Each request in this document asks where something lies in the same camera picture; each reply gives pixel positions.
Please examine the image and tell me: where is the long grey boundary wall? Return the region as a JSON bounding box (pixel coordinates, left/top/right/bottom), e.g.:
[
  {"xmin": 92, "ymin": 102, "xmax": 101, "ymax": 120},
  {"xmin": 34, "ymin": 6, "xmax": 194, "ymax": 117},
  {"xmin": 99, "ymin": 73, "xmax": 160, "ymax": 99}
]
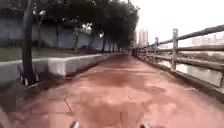
[{"xmin": 0, "ymin": 16, "xmax": 111, "ymax": 51}]

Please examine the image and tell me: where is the tall pale building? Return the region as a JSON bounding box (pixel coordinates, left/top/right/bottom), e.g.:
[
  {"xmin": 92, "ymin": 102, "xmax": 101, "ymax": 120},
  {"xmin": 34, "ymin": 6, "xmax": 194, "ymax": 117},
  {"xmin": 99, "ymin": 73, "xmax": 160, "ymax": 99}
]
[{"xmin": 137, "ymin": 28, "xmax": 150, "ymax": 48}]

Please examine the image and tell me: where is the grass strip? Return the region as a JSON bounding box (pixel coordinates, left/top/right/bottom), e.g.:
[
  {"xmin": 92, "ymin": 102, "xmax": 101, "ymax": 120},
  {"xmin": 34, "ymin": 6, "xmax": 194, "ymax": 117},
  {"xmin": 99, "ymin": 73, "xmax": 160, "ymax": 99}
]
[{"xmin": 0, "ymin": 46, "xmax": 98, "ymax": 63}]

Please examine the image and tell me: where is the distant pale building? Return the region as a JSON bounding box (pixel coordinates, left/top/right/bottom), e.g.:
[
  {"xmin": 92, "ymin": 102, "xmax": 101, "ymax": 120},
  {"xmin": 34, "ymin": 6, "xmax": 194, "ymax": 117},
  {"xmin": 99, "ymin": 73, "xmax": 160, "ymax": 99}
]
[{"xmin": 191, "ymin": 34, "xmax": 224, "ymax": 47}]

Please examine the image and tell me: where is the row of trees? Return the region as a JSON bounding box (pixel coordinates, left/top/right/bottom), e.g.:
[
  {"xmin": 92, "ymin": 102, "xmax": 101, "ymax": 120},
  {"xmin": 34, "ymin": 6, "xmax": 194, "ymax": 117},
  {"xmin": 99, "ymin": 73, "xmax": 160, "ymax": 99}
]
[{"xmin": 0, "ymin": 0, "xmax": 140, "ymax": 87}]

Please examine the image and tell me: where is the low grey concrete kerb wall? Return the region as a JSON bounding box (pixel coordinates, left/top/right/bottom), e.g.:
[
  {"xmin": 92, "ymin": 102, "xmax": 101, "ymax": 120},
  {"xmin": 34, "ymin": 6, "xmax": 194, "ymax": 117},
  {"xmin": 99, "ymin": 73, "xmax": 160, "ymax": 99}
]
[{"xmin": 0, "ymin": 52, "xmax": 122, "ymax": 87}]

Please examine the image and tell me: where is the red paved path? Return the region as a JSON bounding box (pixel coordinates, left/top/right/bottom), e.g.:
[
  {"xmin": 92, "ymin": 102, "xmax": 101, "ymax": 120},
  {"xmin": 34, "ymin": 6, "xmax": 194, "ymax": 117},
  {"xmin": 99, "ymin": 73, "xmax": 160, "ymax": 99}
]
[{"xmin": 0, "ymin": 54, "xmax": 224, "ymax": 128}]

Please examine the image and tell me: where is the wooden rail fence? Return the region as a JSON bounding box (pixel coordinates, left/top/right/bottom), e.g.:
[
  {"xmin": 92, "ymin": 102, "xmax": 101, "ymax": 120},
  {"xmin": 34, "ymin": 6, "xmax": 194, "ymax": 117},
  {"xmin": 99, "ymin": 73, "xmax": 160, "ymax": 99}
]
[{"xmin": 131, "ymin": 24, "xmax": 224, "ymax": 94}]

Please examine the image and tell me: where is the water channel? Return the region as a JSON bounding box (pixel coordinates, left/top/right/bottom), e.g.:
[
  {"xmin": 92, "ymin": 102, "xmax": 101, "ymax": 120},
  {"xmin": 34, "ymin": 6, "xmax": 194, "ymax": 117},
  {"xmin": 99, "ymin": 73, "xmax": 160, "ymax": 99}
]
[{"xmin": 156, "ymin": 58, "xmax": 224, "ymax": 88}]

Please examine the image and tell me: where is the robot's own part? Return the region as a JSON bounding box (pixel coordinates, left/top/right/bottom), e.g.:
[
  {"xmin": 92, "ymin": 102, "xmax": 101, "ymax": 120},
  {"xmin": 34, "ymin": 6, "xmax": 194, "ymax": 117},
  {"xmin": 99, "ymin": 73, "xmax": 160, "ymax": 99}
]
[
  {"xmin": 139, "ymin": 123, "xmax": 152, "ymax": 128},
  {"xmin": 69, "ymin": 121, "xmax": 81, "ymax": 128}
]

